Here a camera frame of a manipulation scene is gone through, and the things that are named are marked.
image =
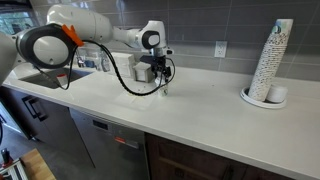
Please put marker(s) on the white wall outlet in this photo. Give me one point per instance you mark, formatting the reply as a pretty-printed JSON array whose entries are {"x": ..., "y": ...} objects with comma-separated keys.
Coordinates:
[{"x": 220, "y": 49}]

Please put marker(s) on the white round tray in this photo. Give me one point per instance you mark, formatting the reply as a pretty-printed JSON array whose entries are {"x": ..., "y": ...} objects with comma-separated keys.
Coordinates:
[{"x": 258, "y": 102}]

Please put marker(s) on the white metal frame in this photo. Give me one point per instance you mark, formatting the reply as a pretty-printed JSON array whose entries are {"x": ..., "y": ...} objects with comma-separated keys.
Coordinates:
[{"x": 13, "y": 171}]

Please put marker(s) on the stainless steel dishwasher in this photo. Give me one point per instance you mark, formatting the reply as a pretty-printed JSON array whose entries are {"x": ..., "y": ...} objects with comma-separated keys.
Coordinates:
[{"x": 113, "y": 146}]

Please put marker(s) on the stack of white lids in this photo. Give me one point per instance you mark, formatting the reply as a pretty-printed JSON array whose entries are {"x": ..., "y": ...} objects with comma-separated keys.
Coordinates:
[{"x": 277, "y": 93}]

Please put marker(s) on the metal napkin dispenser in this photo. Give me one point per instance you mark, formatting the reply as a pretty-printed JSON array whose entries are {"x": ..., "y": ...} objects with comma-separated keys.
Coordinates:
[{"x": 144, "y": 72}]

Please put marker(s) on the dark wooden cabinet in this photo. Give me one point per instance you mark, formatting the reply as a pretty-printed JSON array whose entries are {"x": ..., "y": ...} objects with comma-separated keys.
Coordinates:
[{"x": 200, "y": 163}]

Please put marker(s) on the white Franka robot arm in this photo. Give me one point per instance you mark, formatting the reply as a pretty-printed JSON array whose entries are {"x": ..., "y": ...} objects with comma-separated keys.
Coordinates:
[{"x": 83, "y": 26}]

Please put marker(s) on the dark grey drawer cabinet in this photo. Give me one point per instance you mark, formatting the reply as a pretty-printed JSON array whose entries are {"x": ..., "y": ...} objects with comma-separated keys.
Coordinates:
[{"x": 56, "y": 133}]

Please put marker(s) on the clear bottle with green cap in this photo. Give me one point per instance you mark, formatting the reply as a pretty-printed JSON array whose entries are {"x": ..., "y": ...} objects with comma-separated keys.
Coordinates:
[{"x": 105, "y": 63}]

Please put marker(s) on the white napkin box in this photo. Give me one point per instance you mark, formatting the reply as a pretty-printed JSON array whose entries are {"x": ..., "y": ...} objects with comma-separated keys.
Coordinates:
[{"x": 125, "y": 63}]

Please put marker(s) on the patterned paper cup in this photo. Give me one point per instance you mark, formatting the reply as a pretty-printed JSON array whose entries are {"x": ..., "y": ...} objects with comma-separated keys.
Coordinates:
[{"x": 163, "y": 90}]

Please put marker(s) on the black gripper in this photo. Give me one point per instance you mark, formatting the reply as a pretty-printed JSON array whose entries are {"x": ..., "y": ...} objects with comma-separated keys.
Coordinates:
[{"x": 160, "y": 66}]

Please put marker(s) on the wooden board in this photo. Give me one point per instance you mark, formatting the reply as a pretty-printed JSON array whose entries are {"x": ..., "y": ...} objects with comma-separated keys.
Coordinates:
[{"x": 38, "y": 166}]

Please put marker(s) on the tall stack of paper cups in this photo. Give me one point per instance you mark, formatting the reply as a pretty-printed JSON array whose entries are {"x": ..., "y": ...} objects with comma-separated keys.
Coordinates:
[{"x": 270, "y": 60}]

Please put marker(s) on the white cup with red rim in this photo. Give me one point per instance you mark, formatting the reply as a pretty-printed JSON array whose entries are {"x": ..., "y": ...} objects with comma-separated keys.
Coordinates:
[{"x": 61, "y": 80}]

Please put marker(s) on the dark wrist camera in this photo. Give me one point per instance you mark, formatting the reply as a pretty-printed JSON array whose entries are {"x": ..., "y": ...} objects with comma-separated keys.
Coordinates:
[{"x": 146, "y": 60}]

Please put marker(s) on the steel kitchen sink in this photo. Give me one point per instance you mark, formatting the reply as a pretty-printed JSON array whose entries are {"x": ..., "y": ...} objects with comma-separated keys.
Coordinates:
[{"x": 43, "y": 80}]

